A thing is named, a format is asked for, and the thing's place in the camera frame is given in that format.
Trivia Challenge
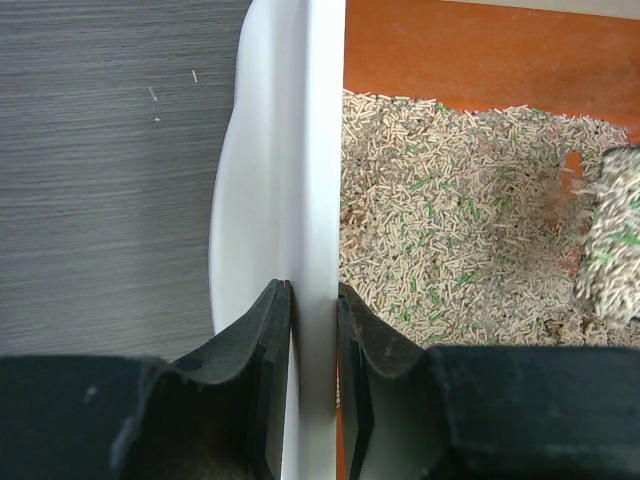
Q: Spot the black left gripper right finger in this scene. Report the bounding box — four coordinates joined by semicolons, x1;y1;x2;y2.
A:
337;285;639;479

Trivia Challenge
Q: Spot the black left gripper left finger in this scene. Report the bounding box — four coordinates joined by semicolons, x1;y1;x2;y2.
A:
1;280;292;479

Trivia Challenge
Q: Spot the white orange litter box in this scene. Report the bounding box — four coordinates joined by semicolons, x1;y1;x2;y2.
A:
209;1;611;479

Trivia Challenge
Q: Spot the litter clump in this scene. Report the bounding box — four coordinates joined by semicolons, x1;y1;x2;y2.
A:
574;146;639;328

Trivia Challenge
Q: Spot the cat litter sand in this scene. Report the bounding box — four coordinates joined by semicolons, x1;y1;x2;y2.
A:
340;91;639;347

